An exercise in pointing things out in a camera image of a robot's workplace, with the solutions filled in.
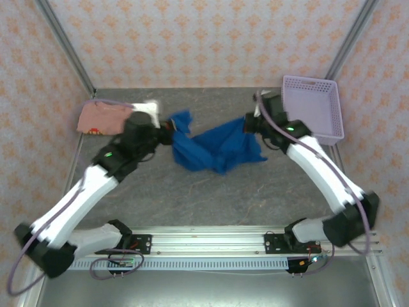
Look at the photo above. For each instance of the blue t-shirt with panda print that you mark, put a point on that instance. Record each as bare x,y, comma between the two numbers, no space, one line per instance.
207,150

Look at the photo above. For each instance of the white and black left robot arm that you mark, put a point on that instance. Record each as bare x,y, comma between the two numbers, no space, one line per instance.
64,211

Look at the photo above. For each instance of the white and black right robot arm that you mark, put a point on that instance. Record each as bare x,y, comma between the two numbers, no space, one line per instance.
322,172

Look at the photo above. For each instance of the folded pink t-shirt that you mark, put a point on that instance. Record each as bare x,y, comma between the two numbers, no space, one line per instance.
96,118

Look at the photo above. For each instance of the lavender perforated plastic basket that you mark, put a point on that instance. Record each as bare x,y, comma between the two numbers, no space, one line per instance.
310,108

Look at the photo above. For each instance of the aluminium table side rail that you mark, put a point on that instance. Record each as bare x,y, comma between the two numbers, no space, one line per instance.
336,154
75,156

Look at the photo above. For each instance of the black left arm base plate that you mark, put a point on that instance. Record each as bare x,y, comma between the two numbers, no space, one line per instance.
145,240

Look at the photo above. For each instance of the aluminium frame post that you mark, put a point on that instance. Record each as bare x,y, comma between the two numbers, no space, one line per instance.
351,35
64,41

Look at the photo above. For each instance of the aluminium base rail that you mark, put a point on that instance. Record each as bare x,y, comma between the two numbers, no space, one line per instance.
207,240

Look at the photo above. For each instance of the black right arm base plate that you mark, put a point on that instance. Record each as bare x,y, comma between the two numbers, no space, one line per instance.
271,246

